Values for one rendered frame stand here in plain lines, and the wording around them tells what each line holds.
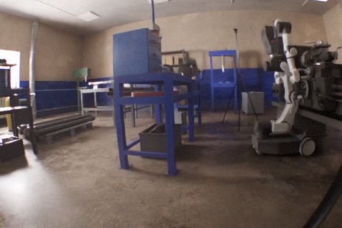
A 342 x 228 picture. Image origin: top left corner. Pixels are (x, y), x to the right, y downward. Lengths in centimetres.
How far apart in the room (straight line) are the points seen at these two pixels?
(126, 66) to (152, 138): 78
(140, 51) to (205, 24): 488
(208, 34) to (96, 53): 458
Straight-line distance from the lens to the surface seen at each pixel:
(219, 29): 613
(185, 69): 225
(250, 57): 598
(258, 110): 461
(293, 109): 203
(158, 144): 181
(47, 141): 285
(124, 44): 156
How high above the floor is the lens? 72
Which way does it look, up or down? 3 degrees down
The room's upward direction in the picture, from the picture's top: 2 degrees counter-clockwise
